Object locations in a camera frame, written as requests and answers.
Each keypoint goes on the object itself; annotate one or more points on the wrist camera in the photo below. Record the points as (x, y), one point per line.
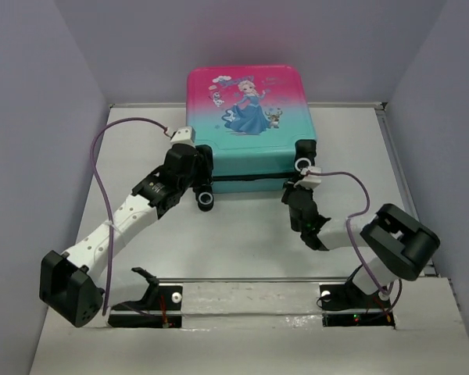
(183, 136)
(309, 178)

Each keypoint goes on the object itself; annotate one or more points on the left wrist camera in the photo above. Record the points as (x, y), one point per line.
(183, 136)

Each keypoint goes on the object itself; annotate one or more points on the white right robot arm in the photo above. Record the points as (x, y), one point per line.
(391, 245)

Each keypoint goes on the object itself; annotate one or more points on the pink and teal suitcase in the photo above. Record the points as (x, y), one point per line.
(257, 123)

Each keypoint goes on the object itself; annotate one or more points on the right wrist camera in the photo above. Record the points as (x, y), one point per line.
(309, 178)

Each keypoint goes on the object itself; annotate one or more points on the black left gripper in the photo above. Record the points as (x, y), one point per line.
(205, 168)

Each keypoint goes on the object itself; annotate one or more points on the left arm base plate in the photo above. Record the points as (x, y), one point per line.
(158, 308)

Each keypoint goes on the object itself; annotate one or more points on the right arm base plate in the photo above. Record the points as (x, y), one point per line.
(341, 307)

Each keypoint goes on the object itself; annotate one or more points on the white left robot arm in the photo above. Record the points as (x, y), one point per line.
(68, 279)

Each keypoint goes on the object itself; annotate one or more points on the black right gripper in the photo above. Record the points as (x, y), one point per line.
(289, 187)

